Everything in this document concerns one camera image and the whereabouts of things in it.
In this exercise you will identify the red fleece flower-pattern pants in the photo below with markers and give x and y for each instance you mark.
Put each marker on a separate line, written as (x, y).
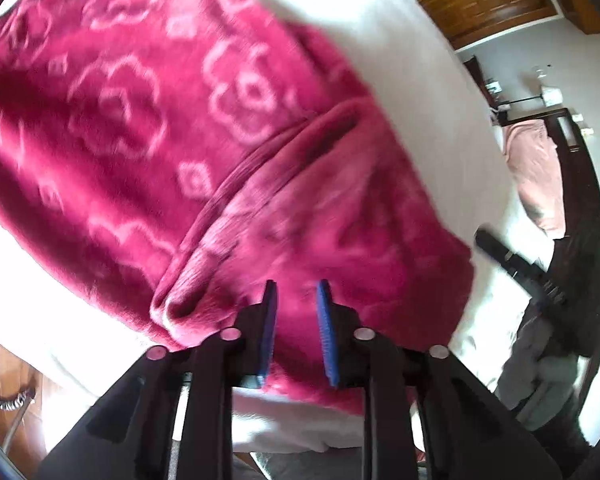
(130, 160)

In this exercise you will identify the dark wooden headboard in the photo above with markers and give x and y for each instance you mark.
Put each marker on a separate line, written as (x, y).
(587, 185)

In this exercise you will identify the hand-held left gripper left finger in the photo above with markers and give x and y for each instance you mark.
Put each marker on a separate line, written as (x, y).
(270, 330)

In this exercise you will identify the dark wooden nightstand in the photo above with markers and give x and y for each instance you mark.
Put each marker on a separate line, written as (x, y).
(482, 82)

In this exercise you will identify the white shade table lamp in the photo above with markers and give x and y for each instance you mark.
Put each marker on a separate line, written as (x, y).
(547, 95)

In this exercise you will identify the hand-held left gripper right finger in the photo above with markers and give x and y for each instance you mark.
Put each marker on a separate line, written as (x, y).
(326, 332)

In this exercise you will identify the bed with white cover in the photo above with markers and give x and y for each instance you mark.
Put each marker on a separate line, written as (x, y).
(405, 110)

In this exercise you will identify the pink pillow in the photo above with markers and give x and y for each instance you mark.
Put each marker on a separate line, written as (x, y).
(535, 170)

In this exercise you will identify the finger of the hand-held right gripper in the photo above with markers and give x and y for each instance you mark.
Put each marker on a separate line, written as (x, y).
(510, 262)

